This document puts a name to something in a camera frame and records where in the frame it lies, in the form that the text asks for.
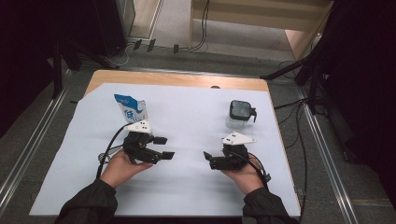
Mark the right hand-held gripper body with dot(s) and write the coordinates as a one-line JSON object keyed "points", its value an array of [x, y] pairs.
{"points": [[236, 154]]}

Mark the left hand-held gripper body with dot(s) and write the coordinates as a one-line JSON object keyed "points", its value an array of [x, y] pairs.
{"points": [[138, 146]]}

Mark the blue and white milk pouch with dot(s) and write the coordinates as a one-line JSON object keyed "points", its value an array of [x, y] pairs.
{"points": [[132, 109]]}

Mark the glass jar with black lid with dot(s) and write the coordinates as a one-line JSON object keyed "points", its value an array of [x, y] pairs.
{"points": [[240, 112]]}

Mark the person's right hand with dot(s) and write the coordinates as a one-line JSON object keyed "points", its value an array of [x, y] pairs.
{"points": [[246, 179]]}

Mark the person's left hand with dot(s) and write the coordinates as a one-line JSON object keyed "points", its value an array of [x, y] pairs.
{"points": [[120, 171]]}

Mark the white paper sheet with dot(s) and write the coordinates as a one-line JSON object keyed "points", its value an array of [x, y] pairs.
{"points": [[193, 124]]}

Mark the small black floor block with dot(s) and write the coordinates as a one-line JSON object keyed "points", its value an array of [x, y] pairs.
{"points": [[176, 48], [151, 45], [137, 44]]}

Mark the black stand legs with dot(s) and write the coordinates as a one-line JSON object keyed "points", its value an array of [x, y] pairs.
{"points": [[57, 71], [308, 70]]}

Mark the light wooden shelf unit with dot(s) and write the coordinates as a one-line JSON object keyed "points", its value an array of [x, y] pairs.
{"points": [[249, 23]]}

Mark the black curtain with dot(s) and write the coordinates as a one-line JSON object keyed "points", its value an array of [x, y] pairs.
{"points": [[37, 37], [364, 77]]}

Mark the metal floor rail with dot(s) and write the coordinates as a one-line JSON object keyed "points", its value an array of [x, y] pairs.
{"points": [[31, 155], [330, 161]]}

